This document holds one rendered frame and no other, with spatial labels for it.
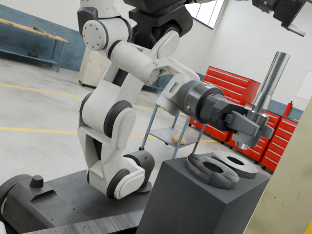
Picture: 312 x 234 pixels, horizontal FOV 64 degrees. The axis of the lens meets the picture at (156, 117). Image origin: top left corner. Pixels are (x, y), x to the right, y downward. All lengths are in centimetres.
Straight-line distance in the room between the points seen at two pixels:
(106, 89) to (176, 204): 57
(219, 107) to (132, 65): 29
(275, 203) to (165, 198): 148
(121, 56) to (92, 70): 564
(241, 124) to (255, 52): 1013
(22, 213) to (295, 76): 929
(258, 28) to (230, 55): 144
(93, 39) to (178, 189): 46
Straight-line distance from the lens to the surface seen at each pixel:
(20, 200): 111
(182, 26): 105
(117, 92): 86
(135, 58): 67
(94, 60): 629
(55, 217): 104
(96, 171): 106
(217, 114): 48
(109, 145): 89
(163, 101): 62
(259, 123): 49
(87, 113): 89
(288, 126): 478
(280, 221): 187
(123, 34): 74
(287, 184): 181
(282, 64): 50
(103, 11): 72
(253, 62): 1051
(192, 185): 38
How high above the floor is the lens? 124
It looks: 13 degrees down
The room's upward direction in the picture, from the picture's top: 19 degrees clockwise
